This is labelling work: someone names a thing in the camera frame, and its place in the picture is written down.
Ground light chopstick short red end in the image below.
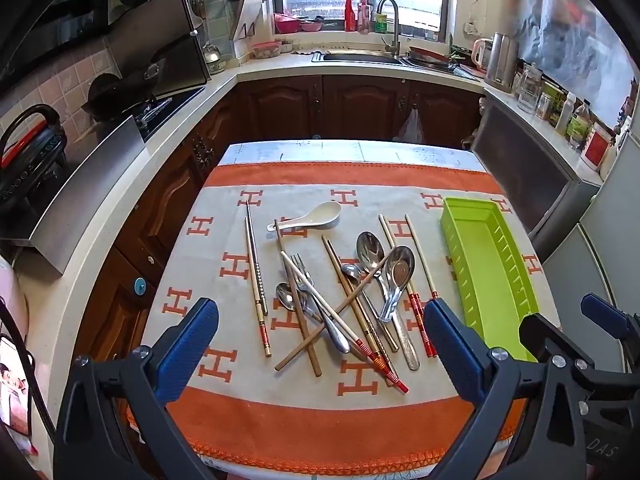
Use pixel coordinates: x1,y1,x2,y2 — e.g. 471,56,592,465
244,210,273,358

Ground kitchen sink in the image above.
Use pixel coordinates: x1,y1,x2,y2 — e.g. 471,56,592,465
311,50,403,66

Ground brown wooden chopstick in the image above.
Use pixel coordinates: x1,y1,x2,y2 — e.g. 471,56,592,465
273,218,322,377
274,257,391,372

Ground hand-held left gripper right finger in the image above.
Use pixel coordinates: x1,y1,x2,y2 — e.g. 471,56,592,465
424,298,587,480

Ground pink white kettle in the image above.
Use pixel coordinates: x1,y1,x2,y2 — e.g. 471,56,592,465
471,37,493,72

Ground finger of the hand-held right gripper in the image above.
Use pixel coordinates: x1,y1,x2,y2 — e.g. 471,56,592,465
519,313,596,376
581,294,640,356

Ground black cable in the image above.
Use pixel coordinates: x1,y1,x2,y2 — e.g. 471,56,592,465
0,300,55,443

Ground bamboo chopstick dark pattern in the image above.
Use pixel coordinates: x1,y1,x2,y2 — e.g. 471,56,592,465
321,236,401,388
325,236,401,353

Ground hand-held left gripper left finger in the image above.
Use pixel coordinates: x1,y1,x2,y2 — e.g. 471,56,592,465
52,298,221,480

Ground green plastic tray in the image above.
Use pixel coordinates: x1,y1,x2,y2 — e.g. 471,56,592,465
440,197,541,362

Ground large pink bowl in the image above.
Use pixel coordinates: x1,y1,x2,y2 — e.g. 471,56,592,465
273,11,302,35

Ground black range hood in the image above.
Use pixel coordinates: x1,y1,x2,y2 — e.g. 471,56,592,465
0,0,116,78

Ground white kitchen countertop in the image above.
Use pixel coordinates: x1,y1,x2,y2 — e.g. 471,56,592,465
20,47,606,480

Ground red package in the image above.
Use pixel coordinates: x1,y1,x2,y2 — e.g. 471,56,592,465
580,122,615,172

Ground glass jar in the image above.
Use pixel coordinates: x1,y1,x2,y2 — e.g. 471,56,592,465
516,62,544,113

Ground steel spoon wooden handle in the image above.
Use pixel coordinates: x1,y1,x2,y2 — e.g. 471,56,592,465
275,282,323,323

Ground small steel spoon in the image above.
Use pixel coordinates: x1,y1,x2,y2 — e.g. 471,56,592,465
340,262,401,353

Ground black countertop cooker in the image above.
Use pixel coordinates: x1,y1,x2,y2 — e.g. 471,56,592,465
0,104,68,216

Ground reflective stove splash panel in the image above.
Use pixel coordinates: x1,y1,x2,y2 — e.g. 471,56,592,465
107,0,212,103

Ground printed wall covering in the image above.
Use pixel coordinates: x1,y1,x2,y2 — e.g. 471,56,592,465
517,0,633,128

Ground printed paper packet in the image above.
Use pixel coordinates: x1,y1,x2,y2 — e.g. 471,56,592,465
0,335,38,456

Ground grey refrigerator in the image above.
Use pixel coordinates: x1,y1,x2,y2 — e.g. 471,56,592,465
540,130,640,376

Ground light printed table cover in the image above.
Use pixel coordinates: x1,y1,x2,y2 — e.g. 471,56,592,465
192,141,488,480

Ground metal patterned chopstick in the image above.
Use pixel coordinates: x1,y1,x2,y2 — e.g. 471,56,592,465
245,200,269,317

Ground steel kettle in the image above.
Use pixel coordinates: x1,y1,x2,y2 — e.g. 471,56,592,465
484,31,520,94

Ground grey cabinet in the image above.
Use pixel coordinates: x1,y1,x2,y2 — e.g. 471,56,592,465
470,91,603,258

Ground steel drainboard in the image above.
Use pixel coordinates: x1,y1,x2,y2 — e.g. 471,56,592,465
400,57,483,82

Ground white ceramic spoon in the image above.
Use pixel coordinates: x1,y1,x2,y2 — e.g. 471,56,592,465
266,201,343,232

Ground orange grey printed blanket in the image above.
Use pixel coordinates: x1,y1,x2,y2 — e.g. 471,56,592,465
125,160,563,476

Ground wide steel soup spoon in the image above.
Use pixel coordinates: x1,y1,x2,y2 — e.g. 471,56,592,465
379,246,417,323

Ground red pan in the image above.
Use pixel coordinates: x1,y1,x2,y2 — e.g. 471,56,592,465
407,46,453,64

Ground clear oil bottle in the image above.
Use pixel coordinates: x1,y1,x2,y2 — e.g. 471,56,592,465
566,101,592,153

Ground large steel spoon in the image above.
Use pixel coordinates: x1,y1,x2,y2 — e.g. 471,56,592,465
356,231,421,372

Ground white plastic bottle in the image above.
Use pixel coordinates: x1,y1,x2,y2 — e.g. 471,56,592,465
555,91,577,137

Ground hanging plastic bag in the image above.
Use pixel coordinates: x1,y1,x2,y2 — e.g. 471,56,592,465
396,105,427,145

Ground white cutting board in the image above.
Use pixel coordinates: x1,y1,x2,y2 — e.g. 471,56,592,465
230,0,266,41

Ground gas stove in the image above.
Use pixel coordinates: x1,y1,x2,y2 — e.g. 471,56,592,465
132,87,206,143

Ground steel faucet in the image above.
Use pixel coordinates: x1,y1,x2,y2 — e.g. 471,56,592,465
376,0,403,57

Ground black wok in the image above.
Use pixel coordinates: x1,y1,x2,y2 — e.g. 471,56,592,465
80,72,173,122

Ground dark wooden kitchen cabinets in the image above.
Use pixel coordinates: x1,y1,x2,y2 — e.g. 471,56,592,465
75,74,488,461

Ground green label jar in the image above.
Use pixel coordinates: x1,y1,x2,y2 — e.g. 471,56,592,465
537,82,565,126

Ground stainless steel sheet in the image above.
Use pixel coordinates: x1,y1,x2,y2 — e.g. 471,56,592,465
27,114,147,277

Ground small lidded pot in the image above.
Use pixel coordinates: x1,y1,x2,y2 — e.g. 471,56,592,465
201,40,228,76

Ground white chopstick red patterned end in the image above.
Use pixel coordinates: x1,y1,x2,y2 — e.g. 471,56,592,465
280,251,410,394

